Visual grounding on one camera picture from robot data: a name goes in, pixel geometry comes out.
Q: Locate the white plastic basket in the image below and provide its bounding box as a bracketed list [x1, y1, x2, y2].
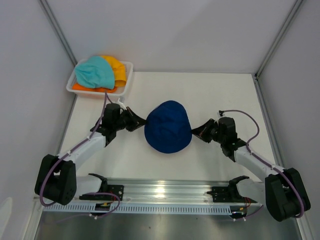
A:
[66, 61, 134, 99]

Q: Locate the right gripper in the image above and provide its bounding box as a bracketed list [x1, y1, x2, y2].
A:
[190, 119, 225, 145]

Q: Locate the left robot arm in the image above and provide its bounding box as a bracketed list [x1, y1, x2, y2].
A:
[34, 103, 147, 207]

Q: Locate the right corner frame profile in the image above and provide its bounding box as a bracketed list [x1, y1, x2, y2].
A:
[254, 0, 307, 78]

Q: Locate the corner frame profile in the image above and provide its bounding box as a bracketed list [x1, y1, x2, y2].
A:
[37, 0, 78, 66]
[254, 0, 307, 78]

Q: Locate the teal hat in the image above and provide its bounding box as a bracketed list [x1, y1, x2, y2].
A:
[74, 56, 115, 89]

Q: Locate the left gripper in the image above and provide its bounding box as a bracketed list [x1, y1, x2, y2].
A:
[113, 107, 147, 133]

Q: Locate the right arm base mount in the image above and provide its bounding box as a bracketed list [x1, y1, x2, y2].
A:
[206, 186, 245, 203]

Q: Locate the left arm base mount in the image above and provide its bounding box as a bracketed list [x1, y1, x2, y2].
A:
[79, 184, 125, 202]

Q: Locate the orange hat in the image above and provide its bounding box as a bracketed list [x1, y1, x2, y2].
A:
[72, 83, 117, 93]

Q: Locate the aluminium mounting rail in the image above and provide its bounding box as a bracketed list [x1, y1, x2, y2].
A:
[33, 176, 268, 206]

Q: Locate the left corner frame profile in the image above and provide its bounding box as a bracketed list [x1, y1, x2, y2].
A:
[37, 0, 78, 66]

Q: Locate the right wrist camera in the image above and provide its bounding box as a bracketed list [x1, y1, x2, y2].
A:
[218, 110, 226, 118]

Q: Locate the white slotted cable duct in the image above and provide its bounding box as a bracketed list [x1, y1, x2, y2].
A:
[43, 202, 245, 216]

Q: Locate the blue hat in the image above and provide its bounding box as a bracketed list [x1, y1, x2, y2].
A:
[144, 100, 192, 154]

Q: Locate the yellow hat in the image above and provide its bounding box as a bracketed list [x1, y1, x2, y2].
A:
[100, 55, 127, 87]

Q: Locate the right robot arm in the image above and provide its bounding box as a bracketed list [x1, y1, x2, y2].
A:
[191, 116, 311, 222]

